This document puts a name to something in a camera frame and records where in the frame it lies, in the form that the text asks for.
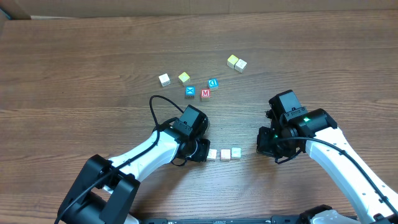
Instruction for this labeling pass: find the plain turtle block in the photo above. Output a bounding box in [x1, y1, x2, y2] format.
[206, 149, 218, 161]

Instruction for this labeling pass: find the red letter Y block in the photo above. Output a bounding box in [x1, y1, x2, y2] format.
[220, 149, 231, 161]

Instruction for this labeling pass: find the green letter V block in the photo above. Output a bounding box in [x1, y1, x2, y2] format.
[231, 147, 242, 159]

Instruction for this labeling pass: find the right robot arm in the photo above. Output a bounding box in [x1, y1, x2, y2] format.
[256, 90, 397, 223]

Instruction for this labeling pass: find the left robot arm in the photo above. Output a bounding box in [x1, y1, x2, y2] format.
[56, 105, 210, 224]

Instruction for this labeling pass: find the blue letter X block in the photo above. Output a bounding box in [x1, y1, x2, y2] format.
[185, 86, 195, 98]

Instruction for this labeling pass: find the red letter M block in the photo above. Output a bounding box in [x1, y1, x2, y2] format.
[200, 89, 211, 101]

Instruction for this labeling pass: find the blue letter D block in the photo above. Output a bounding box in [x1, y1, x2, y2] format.
[208, 78, 219, 91]

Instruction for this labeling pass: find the yellow block centre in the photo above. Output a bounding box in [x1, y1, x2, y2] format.
[178, 72, 190, 86]

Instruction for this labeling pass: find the yellow block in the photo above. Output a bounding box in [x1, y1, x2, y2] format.
[226, 55, 239, 69]
[178, 72, 190, 86]

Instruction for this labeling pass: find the plain block upper left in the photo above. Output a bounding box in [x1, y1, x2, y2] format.
[159, 73, 170, 87]

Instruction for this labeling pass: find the plain block far right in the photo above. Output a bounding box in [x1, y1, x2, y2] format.
[234, 58, 247, 73]

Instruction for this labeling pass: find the yellow block far right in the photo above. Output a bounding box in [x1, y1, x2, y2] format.
[226, 55, 239, 69]

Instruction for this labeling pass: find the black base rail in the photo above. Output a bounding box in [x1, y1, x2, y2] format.
[136, 214, 358, 224]

